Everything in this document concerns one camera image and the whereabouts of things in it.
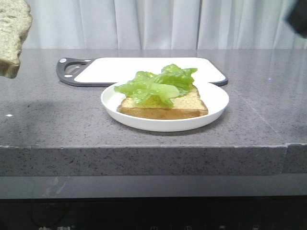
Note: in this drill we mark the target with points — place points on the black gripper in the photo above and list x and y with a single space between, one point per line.
296 17

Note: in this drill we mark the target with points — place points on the green lettuce leaf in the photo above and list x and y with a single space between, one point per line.
172 82

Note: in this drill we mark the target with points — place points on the bread slice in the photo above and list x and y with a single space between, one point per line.
187 106
15 23

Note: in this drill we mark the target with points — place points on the white round plate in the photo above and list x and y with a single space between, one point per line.
214 97

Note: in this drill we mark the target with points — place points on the white cutting board dark rim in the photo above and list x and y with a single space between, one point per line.
105 71

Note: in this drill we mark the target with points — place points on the grey curtain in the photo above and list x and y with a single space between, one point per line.
162 24

